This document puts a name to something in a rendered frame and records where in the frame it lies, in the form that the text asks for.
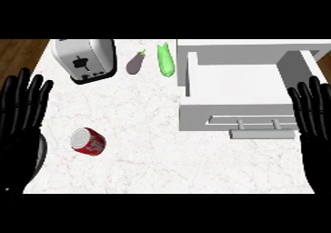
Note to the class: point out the white open drawer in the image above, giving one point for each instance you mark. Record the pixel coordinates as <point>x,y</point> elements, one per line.
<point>237,82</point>

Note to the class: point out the silver toaster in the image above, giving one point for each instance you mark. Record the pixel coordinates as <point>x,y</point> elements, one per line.
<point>85,59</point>

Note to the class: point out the white cabinet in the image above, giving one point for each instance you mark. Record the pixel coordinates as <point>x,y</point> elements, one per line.
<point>256,48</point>

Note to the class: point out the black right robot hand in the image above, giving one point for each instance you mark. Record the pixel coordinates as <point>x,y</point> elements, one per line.
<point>319,142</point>

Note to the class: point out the red soda can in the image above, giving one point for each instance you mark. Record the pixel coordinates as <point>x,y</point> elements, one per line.
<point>88,141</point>

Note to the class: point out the purple eggplant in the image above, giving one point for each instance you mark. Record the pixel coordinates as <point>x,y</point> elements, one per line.
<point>136,63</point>

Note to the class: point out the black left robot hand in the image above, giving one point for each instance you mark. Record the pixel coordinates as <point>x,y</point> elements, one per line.
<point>16,127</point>

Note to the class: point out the green cucumber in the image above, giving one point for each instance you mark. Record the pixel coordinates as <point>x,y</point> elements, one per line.
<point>166,59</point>

